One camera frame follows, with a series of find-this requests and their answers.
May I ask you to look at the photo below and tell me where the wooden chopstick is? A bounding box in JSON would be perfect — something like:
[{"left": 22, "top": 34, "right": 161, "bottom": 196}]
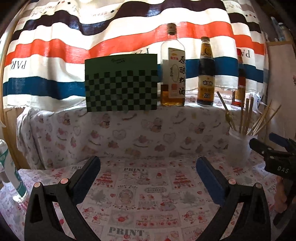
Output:
[{"left": 217, "top": 91, "right": 237, "bottom": 131}]

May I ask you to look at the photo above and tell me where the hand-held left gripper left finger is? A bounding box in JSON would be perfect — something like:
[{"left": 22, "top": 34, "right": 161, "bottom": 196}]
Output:
[{"left": 24, "top": 156, "right": 101, "bottom": 241}]

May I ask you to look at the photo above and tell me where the green checkered board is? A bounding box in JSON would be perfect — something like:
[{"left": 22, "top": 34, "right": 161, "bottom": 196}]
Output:
[{"left": 85, "top": 54, "right": 158, "bottom": 113}]

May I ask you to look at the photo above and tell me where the bunch of chopsticks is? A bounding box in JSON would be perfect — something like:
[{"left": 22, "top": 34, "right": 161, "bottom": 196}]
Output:
[{"left": 239, "top": 97, "right": 282, "bottom": 136}]

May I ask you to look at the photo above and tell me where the dark soy sauce bottle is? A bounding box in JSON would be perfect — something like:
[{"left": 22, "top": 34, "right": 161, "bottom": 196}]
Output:
[{"left": 197, "top": 37, "right": 215, "bottom": 107}]

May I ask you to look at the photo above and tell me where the person's right hand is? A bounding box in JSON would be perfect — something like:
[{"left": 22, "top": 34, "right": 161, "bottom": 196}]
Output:
[{"left": 275, "top": 177, "right": 287, "bottom": 210}]

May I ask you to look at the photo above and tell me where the clear cooking wine bottle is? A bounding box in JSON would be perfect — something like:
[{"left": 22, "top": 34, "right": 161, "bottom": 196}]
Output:
[{"left": 160, "top": 23, "right": 186, "bottom": 107}]

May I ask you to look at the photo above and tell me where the red patterned tablecloth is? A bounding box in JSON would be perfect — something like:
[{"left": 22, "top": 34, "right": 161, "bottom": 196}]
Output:
[{"left": 0, "top": 158, "right": 285, "bottom": 241}]

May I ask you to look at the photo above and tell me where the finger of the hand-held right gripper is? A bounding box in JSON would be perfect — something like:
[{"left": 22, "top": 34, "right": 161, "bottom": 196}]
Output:
[
  {"left": 269, "top": 133, "right": 296, "bottom": 152},
  {"left": 249, "top": 138, "right": 275, "bottom": 159}
]

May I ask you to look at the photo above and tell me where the bear print cloth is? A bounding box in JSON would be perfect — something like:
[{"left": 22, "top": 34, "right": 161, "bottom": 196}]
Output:
[{"left": 16, "top": 89, "right": 266, "bottom": 171}]

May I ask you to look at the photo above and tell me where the red label sauce bottle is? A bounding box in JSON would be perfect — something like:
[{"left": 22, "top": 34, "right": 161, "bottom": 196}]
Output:
[{"left": 232, "top": 48, "right": 247, "bottom": 107}]

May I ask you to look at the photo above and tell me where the clear green label plastic bottle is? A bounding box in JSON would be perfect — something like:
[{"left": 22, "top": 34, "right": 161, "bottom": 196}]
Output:
[{"left": 0, "top": 139, "right": 28, "bottom": 203}]

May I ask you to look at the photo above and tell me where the white plastic packet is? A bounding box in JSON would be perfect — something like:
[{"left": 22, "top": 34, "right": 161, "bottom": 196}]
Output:
[{"left": 251, "top": 91, "right": 265, "bottom": 106}]

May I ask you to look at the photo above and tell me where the translucent plastic cup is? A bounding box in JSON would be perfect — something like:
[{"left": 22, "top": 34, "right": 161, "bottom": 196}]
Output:
[{"left": 228, "top": 128, "right": 258, "bottom": 168}]

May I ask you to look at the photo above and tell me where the wooden cabinet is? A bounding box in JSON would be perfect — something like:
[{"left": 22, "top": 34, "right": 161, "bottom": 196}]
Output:
[{"left": 0, "top": 108, "right": 31, "bottom": 171}]

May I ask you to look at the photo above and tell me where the striped cloth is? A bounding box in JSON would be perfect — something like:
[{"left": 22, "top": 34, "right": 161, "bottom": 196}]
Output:
[{"left": 2, "top": 0, "right": 270, "bottom": 109}]

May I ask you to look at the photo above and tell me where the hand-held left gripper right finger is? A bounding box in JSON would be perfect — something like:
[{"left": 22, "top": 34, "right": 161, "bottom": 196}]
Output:
[{"left": 196, "top": 157, "right": 271, "bottom": 241}]

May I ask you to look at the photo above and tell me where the beige board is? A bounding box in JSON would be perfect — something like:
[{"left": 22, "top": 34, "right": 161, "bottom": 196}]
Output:
[{"left": 264, "top": 40, "right": 296, "bottom": 144}]

